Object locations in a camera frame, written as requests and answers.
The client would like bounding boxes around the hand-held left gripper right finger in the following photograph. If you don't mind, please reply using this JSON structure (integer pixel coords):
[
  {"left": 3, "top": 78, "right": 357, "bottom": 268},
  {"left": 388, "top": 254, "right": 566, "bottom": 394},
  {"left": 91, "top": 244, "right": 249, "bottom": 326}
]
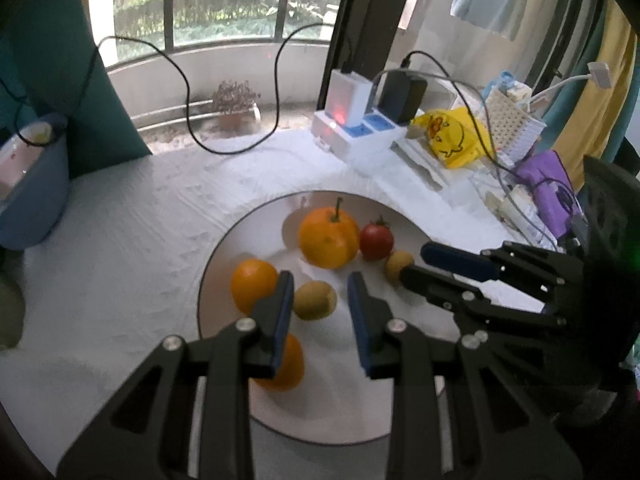
[{"left": 347, "top": 271, "right": 584, "bottom": 480}]

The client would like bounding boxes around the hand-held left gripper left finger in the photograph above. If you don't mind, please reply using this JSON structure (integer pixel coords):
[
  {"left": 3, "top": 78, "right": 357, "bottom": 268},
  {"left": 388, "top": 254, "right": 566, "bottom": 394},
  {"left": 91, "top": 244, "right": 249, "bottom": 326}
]
[{"left": 56, "top": 270, "right": 296, "bottom": 480}]

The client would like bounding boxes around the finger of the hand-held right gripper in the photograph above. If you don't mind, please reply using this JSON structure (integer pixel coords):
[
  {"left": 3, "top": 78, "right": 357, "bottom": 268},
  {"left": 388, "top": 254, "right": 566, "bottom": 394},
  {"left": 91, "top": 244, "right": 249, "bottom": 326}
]
[
  {"left": 399, "top": 264, "right": 551, "bottom": 334},
  {"left": 421, "top": 241, "right": 584, "bottom": 314}
]

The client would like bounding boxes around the yellow-green round fruit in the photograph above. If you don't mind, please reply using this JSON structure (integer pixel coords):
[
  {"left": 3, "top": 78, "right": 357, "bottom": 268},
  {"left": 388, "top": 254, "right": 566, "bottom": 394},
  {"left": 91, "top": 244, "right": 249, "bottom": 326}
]
[{"left": 292, "top": 280, "right": 338, "bottom": 322}]

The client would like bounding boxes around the small orange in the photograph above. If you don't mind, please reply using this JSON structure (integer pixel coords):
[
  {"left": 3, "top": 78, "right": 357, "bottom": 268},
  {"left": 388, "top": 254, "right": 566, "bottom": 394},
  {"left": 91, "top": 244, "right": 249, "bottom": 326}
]
[
  {"left": 229, "top": 258, "right": 280, "bottom": 316},
  {"left": 252, "top": 332, "right": 306, "bottom": 393}
]

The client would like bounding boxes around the small yellow fruit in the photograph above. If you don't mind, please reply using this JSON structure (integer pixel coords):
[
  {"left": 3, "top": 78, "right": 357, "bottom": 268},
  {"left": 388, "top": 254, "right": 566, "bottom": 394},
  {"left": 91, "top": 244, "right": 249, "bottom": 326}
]
[{"left": 383, "top": 251, "right": 415, "bottom": 282}]

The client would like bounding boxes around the red tomato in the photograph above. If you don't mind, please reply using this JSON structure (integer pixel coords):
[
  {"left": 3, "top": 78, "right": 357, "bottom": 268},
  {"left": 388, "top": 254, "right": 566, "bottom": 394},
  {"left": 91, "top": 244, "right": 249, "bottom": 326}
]
[{"left": 358, "top": 216, "right": 395, "bottom": 262}]

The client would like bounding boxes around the large orange with stem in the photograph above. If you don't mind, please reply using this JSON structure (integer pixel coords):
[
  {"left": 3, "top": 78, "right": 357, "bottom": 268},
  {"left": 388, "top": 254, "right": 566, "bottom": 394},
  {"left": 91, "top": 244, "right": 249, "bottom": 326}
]
[{"left": 298, "top": 197, "right": 361, "bottom": 270}]

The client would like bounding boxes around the white plate with dark rim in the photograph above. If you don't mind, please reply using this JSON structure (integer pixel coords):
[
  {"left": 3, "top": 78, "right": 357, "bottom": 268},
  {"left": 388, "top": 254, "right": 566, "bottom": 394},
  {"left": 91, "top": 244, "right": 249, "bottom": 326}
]
[{"left": 196, "top": 189, "right": 543, "bottom": 446}]

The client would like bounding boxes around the white tube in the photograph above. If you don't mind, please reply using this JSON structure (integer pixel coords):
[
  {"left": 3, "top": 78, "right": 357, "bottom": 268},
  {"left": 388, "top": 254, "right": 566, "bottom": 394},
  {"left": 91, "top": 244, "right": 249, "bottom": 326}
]
[{"left": 481, "top": 185, "right": 532, "bottom": 233}]

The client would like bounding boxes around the white flat tray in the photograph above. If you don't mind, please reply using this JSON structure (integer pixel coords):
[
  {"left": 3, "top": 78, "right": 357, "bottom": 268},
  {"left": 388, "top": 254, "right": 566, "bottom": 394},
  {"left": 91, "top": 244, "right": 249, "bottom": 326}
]
[{"left": 394, "top": 136, "right": 482, "bottom": 197}]

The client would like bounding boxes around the purple cloth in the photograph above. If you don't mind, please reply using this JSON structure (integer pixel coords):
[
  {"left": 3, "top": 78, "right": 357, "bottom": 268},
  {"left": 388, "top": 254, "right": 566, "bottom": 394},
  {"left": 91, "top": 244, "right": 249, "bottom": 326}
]
[{"left": 515, "top": 149, "right": 584, "bottom": 242}]

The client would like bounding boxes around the yellow duck plastic bag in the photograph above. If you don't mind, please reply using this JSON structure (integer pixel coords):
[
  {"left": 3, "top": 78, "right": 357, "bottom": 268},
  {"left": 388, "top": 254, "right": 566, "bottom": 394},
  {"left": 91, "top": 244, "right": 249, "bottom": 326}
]
[{"left": 409, "top": 107, "right": 497, "bottom": 169}]

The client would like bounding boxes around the white plastic basket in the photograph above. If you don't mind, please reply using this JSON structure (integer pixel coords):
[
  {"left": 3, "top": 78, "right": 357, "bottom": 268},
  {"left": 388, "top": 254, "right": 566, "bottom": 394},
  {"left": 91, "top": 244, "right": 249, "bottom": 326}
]
[{"left": 481, "top": 85, "right": 547, "bottom": 162}]

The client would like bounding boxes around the white power strip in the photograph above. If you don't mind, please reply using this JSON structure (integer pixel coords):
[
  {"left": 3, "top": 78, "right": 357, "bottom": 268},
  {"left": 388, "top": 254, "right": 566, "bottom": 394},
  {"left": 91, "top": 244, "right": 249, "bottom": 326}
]
[{"left": 310, "top": 109, "right": 409, "bottom": 164}]

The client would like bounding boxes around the black charger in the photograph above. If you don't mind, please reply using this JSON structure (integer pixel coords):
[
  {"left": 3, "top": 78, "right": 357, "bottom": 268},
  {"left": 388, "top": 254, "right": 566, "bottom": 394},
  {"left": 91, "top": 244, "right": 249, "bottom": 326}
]
[{"left": 379, "top": 70, "right": 429, "bottom": 124}]

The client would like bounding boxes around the yellow curtain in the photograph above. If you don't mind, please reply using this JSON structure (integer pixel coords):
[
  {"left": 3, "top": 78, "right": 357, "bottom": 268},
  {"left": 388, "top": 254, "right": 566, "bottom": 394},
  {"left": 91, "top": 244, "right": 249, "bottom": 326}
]
[{"left": 549, "top": 0, "right": 640, "bottom": 193}]

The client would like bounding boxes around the white blue bottle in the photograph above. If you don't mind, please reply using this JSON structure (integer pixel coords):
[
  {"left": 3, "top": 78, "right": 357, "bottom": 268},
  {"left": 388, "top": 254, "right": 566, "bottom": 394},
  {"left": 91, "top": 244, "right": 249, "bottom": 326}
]
[{"left": 490, "top": 71, "right": 521, "bottom": 98}]

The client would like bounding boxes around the white charger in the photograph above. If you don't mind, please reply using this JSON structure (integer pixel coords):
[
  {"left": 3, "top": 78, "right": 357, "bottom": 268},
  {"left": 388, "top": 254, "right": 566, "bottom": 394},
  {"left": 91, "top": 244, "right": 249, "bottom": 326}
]
[{"left": 324, "top": 62, "right": 377, "bottom": 129}]

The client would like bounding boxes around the potted plant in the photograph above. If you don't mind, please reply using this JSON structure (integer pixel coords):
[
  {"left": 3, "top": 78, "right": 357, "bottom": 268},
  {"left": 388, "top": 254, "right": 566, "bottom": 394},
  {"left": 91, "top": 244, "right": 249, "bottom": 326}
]
[{"left": 211, "top": 79, "right": 262, "bottom": 132}]

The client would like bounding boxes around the balcony railing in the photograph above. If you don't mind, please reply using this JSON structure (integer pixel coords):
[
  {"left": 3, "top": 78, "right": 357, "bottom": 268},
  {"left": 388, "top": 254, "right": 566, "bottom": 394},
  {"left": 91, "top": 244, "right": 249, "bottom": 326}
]
[{"left": 86, "top": 0, "right": 349, "bottom": 68}]

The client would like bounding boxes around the teal curtain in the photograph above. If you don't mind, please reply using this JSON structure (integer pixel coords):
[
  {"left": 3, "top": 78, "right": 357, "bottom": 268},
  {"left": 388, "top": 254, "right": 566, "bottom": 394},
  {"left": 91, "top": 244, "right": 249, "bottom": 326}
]
[{"left": 0, "top": 0, "right": 154, "bottom": 182}]

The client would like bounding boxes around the white cable with connector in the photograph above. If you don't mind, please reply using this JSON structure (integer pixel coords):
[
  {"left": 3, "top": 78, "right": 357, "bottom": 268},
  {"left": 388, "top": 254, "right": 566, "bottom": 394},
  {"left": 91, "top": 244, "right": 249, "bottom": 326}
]
[{"left": 524, "top": 61, "right": 614, "bottom": 107}]

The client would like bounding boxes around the black cable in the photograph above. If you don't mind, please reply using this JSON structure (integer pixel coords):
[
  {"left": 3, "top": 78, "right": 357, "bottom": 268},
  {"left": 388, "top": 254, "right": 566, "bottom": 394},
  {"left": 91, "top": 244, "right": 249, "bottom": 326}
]
[{"left": 96, "top": 21, "right": 348, "bottom": 156}]

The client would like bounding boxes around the black window frame post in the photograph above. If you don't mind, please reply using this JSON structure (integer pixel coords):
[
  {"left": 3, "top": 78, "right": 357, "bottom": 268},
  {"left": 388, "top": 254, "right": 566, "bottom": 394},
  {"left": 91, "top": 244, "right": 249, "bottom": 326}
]
[{"left": 330, "top": 0, "right": 420, "bottom": 111}]

